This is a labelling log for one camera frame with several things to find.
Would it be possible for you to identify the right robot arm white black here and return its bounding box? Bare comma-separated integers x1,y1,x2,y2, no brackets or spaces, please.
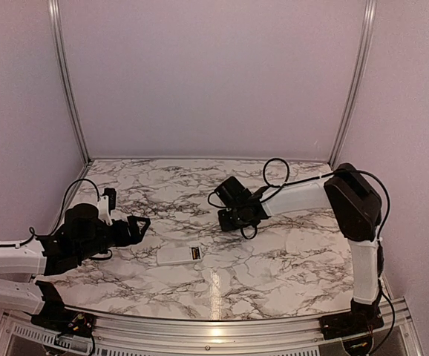
212,163,385,332

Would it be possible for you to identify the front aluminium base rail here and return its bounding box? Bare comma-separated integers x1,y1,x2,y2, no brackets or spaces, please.
0,298,424,355

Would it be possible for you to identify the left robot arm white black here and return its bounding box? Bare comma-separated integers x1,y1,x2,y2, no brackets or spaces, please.
0,203,151,330

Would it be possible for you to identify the left aluminium frame post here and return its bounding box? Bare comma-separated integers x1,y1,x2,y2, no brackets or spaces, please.
48,0,91,166

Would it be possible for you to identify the white remote control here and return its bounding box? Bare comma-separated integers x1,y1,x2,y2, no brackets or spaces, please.
157,246,203,266

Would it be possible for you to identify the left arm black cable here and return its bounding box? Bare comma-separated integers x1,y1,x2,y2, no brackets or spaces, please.
60,179,100,223

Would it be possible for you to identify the aluminium frame post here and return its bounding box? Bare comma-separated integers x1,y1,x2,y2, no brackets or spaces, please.
328,0,377,167
48,0,91,166

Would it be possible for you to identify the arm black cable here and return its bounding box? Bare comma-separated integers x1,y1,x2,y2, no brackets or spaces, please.
262,158,392,245
60,179,100,223

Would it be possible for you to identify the right aluminium frame post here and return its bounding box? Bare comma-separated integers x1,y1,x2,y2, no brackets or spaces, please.
328,0,377,167

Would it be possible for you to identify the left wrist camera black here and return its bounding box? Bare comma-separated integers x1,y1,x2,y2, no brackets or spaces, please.
97,188,117,225

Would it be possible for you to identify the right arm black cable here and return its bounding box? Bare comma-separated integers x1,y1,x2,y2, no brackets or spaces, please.
262,158,392,245

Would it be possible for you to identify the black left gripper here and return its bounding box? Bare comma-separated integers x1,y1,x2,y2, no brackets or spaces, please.
76,214,151,262

